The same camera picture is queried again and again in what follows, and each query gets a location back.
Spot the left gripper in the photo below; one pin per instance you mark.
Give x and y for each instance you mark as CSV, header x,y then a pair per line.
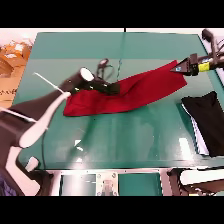
x,y
108,87

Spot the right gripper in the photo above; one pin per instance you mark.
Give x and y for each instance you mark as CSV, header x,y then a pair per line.
x,y
190,65

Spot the red T-shirt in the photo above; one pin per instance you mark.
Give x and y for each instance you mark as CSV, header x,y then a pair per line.
x,y
140,90

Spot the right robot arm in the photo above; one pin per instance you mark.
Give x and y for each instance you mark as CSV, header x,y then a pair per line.
x,y
208,66

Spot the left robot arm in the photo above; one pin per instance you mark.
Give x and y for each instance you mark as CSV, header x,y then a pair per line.
x,y
40,113

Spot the black garment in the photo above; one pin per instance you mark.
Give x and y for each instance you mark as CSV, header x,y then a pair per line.
x,y
208,121

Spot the white garment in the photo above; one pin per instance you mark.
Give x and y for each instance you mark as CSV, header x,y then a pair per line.
x,y
197,133

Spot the brown cardboard box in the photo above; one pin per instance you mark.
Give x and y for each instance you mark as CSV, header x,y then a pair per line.
x,y
13,66

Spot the silver frame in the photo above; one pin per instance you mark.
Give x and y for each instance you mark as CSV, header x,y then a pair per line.
x,y
106,183

